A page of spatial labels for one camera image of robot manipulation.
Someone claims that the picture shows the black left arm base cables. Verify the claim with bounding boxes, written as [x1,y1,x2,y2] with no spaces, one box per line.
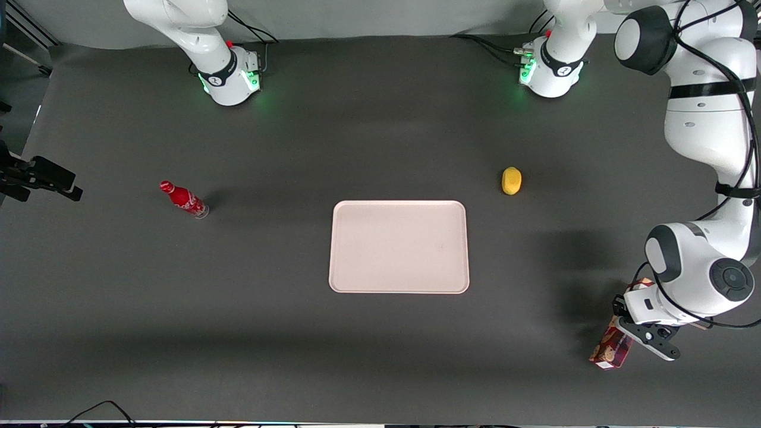
[450,34,536,67]

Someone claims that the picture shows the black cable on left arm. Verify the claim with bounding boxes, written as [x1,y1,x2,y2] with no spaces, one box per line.
[630,262,761,331]

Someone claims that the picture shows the red tartan cookie box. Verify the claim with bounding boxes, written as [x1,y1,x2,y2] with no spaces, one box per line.
[590,278,655,370]

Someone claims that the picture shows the black arm base cables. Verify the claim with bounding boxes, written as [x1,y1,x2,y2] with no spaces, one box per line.
[228,10,279,45]
[450,34,536,67]

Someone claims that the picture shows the black right arm base cables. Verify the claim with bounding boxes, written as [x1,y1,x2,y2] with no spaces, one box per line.
[228,10,279,45]

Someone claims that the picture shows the red cola bottle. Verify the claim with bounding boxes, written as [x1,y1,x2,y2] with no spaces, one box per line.
[159,181,210,219]

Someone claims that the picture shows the thin black looped cable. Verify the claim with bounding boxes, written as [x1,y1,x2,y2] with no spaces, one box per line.
[59,400,140,428]

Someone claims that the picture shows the pale pink plastic tray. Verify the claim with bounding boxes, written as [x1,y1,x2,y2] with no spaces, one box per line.
[329,200,470,294]

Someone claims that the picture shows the black clamp stand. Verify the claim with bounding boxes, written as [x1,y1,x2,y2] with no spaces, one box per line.
[0,140,84,203]

